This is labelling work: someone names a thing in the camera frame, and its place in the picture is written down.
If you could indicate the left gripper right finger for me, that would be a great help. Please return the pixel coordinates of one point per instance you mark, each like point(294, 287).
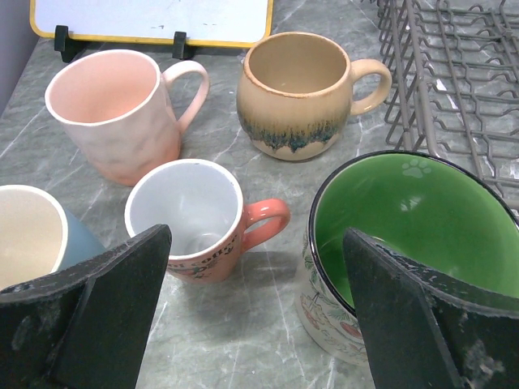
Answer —
point(425, 329)

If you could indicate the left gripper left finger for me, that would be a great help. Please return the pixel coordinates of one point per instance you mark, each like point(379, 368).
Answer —
point(86, 326)

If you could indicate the light blue mug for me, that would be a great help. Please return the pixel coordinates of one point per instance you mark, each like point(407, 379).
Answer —
point(39, 236)

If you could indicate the large cream floral mug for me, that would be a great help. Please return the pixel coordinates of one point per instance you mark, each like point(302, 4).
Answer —
point(422, 206)

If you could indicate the small salmon dotted mug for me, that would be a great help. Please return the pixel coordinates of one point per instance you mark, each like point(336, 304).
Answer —
point(203, 205)

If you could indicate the pale pink mug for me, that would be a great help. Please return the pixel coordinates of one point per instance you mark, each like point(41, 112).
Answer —
point(115, 107)

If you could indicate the tan round stoneware mug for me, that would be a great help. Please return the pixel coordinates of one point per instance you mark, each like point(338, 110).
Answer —
point(297, 90)

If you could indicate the dark wire dish rack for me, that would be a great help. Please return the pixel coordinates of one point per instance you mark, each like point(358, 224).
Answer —
point(455, 84)

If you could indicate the white whiteboard with wooden frame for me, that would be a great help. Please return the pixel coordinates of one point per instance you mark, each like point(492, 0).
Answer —
point(182, 25)

